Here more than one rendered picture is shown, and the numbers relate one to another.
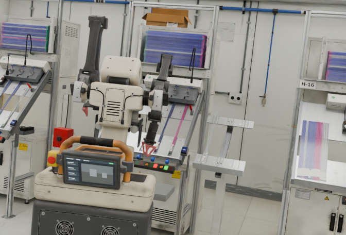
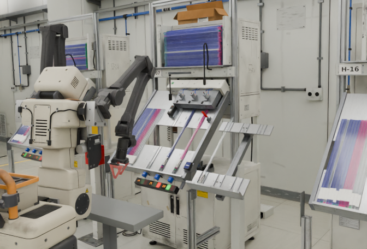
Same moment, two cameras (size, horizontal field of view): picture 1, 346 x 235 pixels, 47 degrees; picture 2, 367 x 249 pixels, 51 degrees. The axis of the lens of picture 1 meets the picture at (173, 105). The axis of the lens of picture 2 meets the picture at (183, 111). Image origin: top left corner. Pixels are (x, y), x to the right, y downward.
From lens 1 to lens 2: 1.22 m
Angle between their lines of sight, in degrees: 22
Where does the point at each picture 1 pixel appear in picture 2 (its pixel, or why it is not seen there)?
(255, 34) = (330, 13)
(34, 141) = (82, 159)
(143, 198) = (25, 239)
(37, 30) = (78, 49)
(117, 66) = (49, 78)
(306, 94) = (357, 82)
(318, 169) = (349, 190)
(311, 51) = (359, 23)
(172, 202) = (200, 225)
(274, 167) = not seen: outside the picture
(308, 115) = (351, 111)
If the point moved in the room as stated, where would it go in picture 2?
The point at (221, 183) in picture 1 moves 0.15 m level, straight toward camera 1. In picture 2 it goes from (235, 206) to (224, 214)
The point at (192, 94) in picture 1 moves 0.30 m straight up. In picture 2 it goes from (211, 98) to (211, 52)
